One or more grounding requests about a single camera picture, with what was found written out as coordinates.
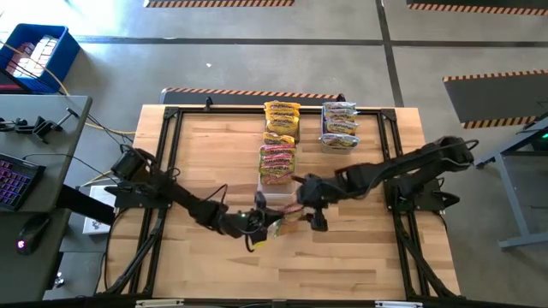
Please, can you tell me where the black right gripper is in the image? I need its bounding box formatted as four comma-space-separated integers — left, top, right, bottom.
291, 174, 343, 222

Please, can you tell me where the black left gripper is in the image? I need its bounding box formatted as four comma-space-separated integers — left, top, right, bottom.
233, 191, 286, 240

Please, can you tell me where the clear translucent plastic bin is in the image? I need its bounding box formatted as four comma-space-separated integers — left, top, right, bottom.
255, 144, 300, 205

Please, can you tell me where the small white plastic bin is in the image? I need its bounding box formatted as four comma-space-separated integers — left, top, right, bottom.
319, 101, 361, 155

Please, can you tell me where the grey translucent plastic bin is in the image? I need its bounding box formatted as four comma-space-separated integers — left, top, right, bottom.
261, 101, 302, 146

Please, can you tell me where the white booklet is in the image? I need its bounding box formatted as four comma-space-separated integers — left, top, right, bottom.
83, 184, 115, 235

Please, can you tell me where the black flat bar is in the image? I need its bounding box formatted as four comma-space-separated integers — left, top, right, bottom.
57, 183, 116, 227

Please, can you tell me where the grey side desk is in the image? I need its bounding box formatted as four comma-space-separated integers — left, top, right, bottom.
0, 93, 93, 303

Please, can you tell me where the grey metal desk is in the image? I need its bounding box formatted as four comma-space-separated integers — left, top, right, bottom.
470, 111, 548, 252

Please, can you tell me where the black computer mouse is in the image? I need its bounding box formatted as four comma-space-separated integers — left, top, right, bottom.
15, 213, 51, 257

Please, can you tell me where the black desk clamp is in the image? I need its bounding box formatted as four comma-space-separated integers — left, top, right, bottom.
0, 107, 80, 145

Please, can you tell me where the black backlit keyboard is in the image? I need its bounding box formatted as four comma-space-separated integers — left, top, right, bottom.
0, 152, 47, 212

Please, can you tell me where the blue plastic crate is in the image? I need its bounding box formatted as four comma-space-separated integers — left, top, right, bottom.
0, 23, 81, 94

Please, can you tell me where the white cartons stack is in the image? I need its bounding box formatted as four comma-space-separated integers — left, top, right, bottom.
6, 34, 59, 78

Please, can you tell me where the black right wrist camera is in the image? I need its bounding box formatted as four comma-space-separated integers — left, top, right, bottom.
310, 208, 330, 233

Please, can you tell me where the black aluminium table frame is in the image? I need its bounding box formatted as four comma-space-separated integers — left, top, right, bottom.
96, 104, 462, 308

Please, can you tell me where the silver aluminium bracket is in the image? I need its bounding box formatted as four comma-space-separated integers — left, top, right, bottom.
134, 299, 190, 308
373, 299, 424, 308

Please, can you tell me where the yellow cable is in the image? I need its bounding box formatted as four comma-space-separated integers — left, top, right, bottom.
0, 40, 136, 189

